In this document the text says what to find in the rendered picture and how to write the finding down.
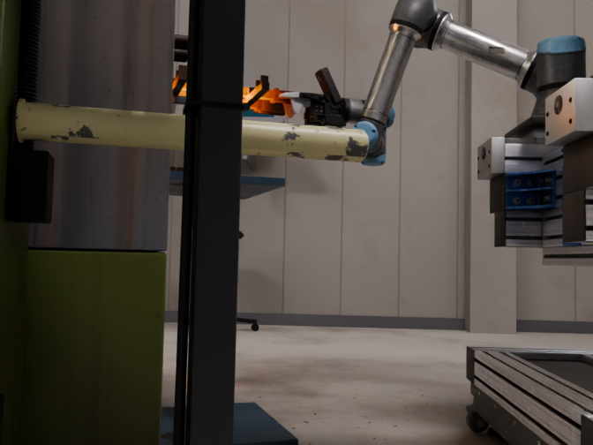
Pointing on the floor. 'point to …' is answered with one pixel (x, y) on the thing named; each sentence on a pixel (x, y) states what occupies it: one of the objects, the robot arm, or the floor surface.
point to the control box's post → (215, 225)
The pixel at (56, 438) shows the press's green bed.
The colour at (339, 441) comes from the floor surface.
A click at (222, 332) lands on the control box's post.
